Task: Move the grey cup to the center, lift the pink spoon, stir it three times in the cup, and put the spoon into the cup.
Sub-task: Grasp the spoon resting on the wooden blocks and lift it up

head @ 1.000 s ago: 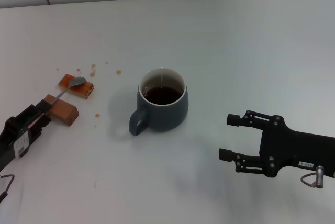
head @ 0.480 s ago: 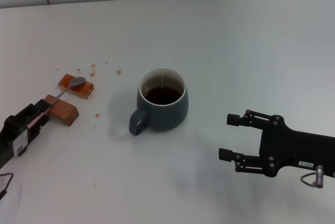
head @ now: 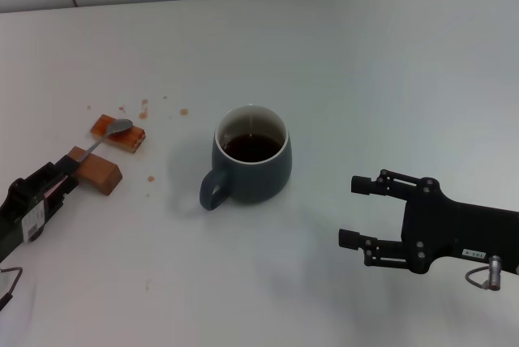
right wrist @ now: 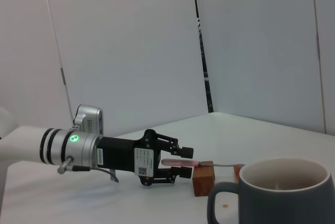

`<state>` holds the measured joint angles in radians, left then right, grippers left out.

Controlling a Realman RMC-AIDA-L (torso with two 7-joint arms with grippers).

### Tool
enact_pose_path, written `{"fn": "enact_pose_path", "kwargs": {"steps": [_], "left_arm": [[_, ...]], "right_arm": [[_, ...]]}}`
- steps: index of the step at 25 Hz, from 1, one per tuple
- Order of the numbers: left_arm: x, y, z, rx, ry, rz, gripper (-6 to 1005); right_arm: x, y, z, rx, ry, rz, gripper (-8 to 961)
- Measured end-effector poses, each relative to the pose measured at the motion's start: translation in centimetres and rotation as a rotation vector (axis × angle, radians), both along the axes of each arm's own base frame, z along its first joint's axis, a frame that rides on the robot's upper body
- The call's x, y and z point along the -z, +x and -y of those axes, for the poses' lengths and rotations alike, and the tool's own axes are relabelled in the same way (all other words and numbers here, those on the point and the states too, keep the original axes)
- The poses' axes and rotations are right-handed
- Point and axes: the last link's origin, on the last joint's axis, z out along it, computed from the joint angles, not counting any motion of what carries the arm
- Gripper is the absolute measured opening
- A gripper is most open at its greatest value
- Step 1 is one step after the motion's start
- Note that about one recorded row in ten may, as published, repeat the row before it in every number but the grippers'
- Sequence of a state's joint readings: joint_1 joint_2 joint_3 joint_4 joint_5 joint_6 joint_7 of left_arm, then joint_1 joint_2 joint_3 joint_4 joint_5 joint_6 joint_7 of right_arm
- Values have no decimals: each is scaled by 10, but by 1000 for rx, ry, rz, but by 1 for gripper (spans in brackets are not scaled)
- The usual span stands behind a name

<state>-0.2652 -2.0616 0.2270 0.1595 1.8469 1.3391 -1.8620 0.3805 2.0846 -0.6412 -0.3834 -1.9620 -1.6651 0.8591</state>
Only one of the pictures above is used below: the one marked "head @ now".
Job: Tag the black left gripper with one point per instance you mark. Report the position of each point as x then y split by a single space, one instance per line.
16 217

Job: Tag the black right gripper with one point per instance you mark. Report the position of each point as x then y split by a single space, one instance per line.
466 225

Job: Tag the grey ceramic cup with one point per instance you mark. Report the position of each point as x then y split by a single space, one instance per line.
255 181

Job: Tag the brown wooden spoon rest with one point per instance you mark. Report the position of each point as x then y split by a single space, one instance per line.
101 174

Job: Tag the orange grooved wooden block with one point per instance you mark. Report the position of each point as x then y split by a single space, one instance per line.
129 139

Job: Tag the dark coffee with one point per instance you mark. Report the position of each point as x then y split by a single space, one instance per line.
253 148

